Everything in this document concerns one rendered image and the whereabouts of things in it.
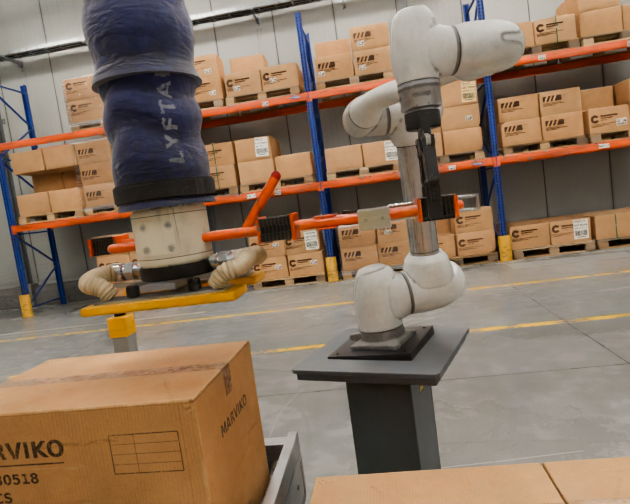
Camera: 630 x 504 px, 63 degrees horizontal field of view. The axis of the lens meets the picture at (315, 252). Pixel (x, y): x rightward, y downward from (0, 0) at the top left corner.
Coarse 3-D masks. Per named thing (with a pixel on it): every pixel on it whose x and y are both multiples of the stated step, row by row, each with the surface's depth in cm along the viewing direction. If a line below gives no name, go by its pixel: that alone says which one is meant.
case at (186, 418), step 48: (0, 384) 127; (48, 384) 122; (96, 384) 116; (144, 384) 111; (192, 384) 107; (240, 384) 126; (0, 432) 105; (48, 432) 104; (96, 432) 102; (144, 432) 101; (192, 432) 99; (240, 432) 122; (0, 480) 107; (48, 480) 105; (96, 480) 103; (144, 480) 102; (192, 480) 100; (240, 480) 118
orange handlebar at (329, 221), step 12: (324, 216) 111; (336, 216) 111; (348, 216) 110; (396, 216) 109; (408, 216) 110; (240, 228) 114; (252, 228) 113; (300, 228) 112; (312, 228) 112; (324, 228) 111; (132, 240) 146; (204, 240) 115; (216, 240) 115; (120, 252) 118
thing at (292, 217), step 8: (264, 216) 118; (280, 216) 119; (288, 216) 110; (296, 216) 116; (256, 224) 112; (264, 224) 111; (272, 224) 110; (280, 224) 110; (288, 224) 111; (264, 232) 112; (272, 232) 111; (280, 232) 110; (288, 232) 110; (296, 232) 113; (264, 240) 111; (272, 240) 111
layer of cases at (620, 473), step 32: (320, 480) 138; (352, 480) 136; (384, 480) 134; (416, 480) 132; (448, 480) 130; (480, 480) 128; (512, 480) 126; (544, 480) 125; (576, 480) 123; (608, 480) 121
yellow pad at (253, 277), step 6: (252, 270) 130; (240, 276) 124; (246, 276) 124; (252, 276) 122; (258, 276) 124; (264, 276) 131; (204, 282) 124; (234, 282) 123; (240, 282) 123; (246, 282) 122; (252, 282) 122; (126, 294) 126
